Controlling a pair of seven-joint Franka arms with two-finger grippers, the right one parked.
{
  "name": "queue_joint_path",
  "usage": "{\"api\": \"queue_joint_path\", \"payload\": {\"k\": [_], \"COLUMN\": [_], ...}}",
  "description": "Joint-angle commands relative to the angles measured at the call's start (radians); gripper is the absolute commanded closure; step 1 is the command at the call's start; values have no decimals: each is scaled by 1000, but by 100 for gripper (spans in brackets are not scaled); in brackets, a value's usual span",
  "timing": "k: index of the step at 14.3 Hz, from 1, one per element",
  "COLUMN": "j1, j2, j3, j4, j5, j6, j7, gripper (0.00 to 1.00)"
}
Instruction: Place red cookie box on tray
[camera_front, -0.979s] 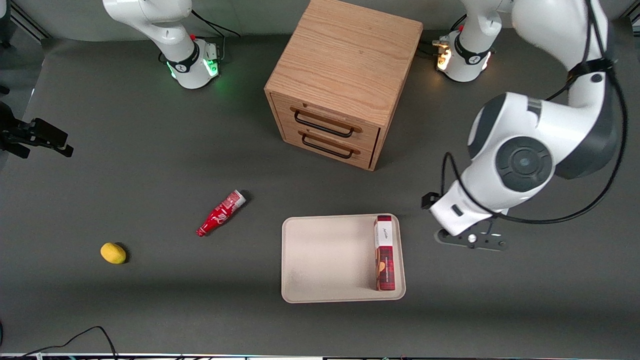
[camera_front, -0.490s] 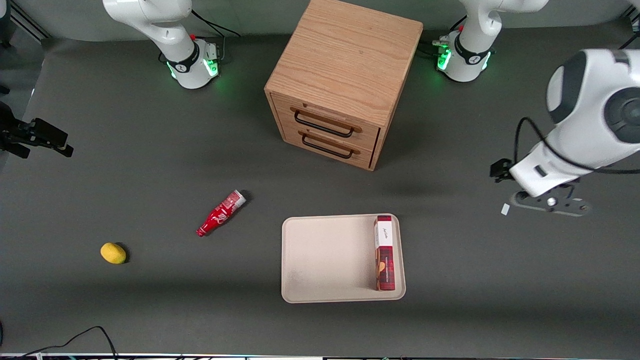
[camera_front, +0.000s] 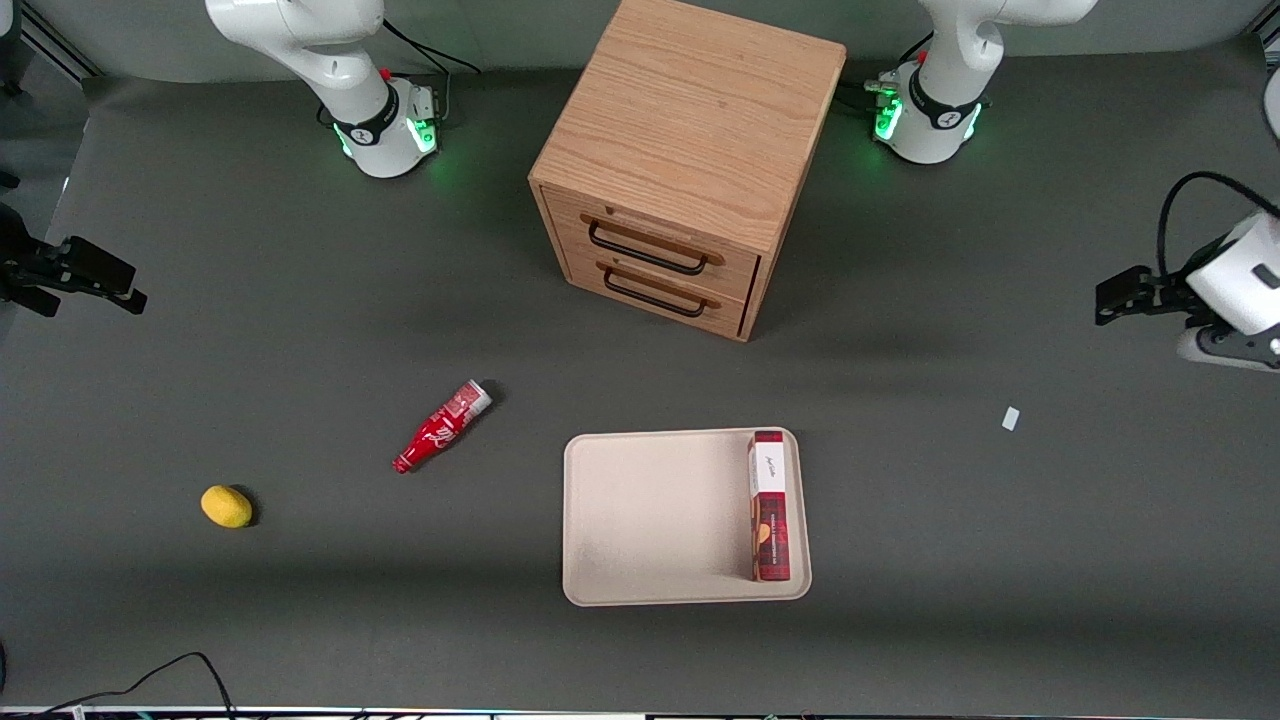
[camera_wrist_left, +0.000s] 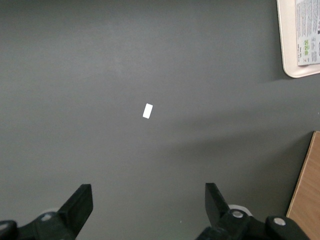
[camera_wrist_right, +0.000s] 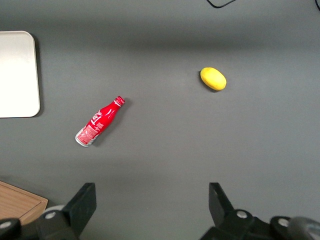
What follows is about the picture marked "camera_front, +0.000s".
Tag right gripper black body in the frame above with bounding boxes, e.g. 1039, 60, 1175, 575
0, 204, 67, 293

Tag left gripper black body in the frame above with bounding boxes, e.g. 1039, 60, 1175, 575
1150, 266, 1199, 319

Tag red cookie box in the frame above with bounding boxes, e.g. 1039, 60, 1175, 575
747, 430, 793, 583

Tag beige rectangular tray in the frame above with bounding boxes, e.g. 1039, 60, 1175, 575
562, 427, 813, 608

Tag yellow lemon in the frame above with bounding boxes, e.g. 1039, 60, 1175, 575
200, 485, 254, 529

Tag red soda bottle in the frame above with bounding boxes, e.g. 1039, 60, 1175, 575
392, 379, 494, 475

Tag wooden drawer front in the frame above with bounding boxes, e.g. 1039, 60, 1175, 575
543, 186, 763, 303
560, 243, 753, 342

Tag wooden drawer cabinet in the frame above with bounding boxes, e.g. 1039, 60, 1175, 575
528, 0, 847, 343

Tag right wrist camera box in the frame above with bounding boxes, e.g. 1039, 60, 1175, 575
0, 285, 61, 319

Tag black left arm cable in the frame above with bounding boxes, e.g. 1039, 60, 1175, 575
1157, 171, 1280, 280

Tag aluminium frame rail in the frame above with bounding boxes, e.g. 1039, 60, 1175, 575
18, 0, 106, 81

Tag black left base cables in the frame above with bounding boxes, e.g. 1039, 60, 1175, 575
838, 75, 901, 113

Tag black base cables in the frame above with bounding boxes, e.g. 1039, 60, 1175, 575
383, 18, 482, 127
838, 75, 901, 113

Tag black looped table cable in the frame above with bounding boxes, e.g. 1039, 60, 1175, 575
0, 652, 237, 720

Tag black right base cables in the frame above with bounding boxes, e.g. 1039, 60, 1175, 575
383, 18, 482, 127

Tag black metal drawer handle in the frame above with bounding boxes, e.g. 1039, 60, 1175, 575
602, 267, 711, 320
587, 220, 711, 278

